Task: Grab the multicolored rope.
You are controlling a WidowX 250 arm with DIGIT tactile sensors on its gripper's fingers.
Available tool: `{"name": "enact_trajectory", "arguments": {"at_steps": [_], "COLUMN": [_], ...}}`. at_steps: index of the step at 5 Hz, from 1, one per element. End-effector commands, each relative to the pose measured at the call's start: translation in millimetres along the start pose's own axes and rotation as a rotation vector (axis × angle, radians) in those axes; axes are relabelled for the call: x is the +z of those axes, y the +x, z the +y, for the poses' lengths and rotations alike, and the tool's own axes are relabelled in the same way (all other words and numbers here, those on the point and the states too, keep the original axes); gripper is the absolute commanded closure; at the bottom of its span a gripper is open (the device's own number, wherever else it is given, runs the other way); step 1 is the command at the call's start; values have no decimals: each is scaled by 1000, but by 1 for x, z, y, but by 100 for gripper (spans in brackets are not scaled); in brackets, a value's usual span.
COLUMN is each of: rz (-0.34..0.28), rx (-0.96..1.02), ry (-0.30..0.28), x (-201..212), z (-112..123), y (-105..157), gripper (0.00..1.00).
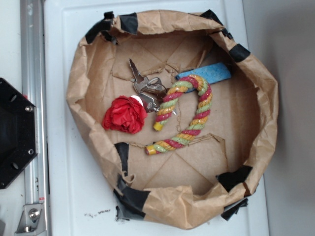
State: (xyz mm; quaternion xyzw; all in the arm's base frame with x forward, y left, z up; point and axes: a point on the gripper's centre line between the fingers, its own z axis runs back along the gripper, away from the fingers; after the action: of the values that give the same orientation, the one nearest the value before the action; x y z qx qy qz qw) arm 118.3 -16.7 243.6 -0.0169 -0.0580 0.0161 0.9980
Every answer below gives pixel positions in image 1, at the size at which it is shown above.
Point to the brown paper bag bin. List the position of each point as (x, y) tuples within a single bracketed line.
[(206, 161)]

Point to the silver key bunch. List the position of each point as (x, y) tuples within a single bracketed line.
[(151, 92)]

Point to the red crumpled paper flower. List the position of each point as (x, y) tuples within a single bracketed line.
[(126, 114)]

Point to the blue sponge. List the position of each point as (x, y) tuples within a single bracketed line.
[(212, 73)]

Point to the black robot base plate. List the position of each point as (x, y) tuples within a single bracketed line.
[(17, 133)]

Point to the aluminium extrusion rail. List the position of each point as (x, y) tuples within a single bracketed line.
[(33, 86)]

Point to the metal corner bracket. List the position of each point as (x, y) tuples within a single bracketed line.
[(32, 221)]

